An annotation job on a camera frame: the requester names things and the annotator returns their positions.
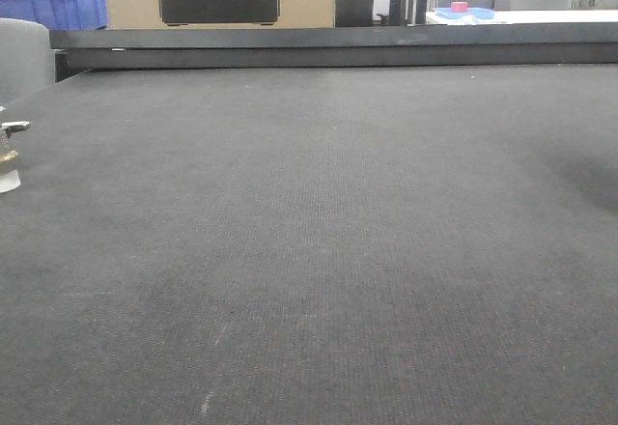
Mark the cardboard box with black print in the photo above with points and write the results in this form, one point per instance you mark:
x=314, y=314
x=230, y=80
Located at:
x=293, y=14

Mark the white background table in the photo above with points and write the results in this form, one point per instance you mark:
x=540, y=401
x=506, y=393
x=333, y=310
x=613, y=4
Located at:
x=531, y=17

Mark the grey office chair left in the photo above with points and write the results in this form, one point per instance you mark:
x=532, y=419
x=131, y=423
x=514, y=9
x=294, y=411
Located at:
x=27, y=59

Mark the blue tray on table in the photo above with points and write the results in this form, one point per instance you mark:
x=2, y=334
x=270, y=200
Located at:
x=480, y=13

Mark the blue plastic crate background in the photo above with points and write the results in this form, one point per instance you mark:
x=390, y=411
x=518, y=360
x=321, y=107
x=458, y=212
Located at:
x=58, y=14

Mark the black conveyor side rail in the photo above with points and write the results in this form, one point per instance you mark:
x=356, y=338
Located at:
x=364, y=47

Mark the pink tape roll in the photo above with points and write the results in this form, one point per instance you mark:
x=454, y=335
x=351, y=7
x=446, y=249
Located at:
x=459, y=7

